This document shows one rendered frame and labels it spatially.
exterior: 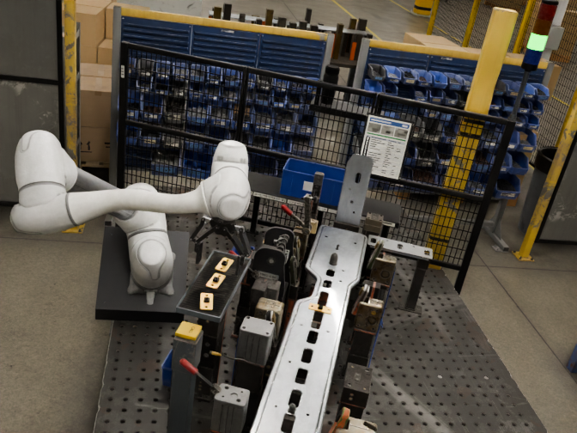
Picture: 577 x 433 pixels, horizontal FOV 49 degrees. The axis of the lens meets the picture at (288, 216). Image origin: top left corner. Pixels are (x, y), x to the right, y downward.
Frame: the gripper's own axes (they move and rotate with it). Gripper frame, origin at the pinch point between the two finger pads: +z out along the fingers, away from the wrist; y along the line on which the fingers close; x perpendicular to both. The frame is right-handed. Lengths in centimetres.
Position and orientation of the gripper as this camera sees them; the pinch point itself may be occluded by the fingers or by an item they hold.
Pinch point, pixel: (218, 264)
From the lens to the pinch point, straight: 201.4
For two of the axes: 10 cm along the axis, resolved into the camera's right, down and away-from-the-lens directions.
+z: -1.5, 8.8, 4.5
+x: 2.7, -4.0, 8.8
